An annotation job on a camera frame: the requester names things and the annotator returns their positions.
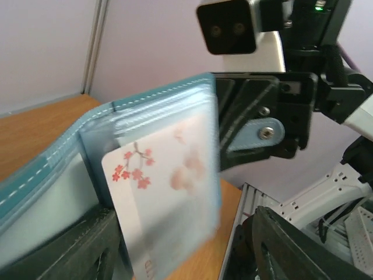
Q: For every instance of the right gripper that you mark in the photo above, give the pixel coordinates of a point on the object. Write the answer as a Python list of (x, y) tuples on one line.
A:
[(240, 97)]

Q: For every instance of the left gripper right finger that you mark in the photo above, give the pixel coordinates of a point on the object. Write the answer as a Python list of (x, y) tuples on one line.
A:
[(284, 252)]

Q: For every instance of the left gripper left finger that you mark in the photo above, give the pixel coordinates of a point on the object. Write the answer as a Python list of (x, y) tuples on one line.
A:
[(86, 251)]

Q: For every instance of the teal card holder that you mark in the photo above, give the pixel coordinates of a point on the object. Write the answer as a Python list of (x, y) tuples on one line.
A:
[(53, 192)]

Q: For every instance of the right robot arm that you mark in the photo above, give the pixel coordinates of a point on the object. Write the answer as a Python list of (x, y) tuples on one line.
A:
[(340, 92)]

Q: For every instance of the aluminium front rail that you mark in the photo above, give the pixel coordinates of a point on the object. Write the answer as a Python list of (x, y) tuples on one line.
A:
[(239, 259)]

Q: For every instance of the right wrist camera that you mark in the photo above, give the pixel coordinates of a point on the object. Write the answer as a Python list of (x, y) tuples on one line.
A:
[(244, 33)]

